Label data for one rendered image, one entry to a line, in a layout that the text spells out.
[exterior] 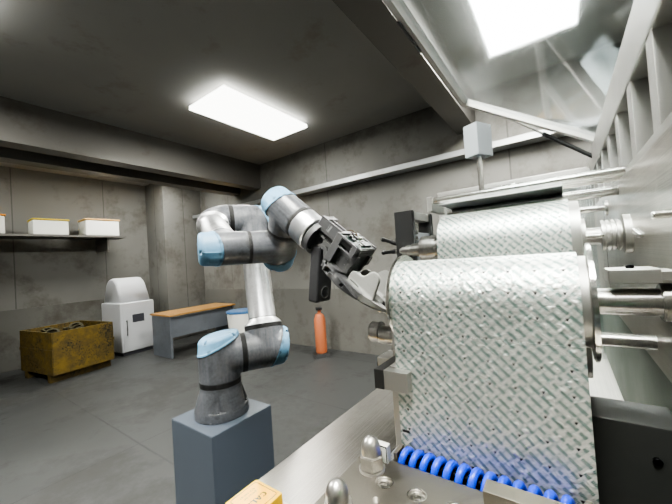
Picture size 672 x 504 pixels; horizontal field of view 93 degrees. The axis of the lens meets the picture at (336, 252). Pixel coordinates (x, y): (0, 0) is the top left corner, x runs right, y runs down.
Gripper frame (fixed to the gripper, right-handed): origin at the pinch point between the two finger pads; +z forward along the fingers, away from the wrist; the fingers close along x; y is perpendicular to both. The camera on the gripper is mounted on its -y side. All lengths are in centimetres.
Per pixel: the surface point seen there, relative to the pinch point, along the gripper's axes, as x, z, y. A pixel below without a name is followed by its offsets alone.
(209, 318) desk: 258, -308, -356
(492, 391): -5.7, 19.8, 4.6
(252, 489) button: -14.1, 3.4, -37.0
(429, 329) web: -5.6, 9.1, 5.4
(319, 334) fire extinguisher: 287, -134, -232
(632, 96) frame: 18, 8, 49
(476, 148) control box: 52, -19, 36
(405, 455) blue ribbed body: -8.6, 17.4, -10.6
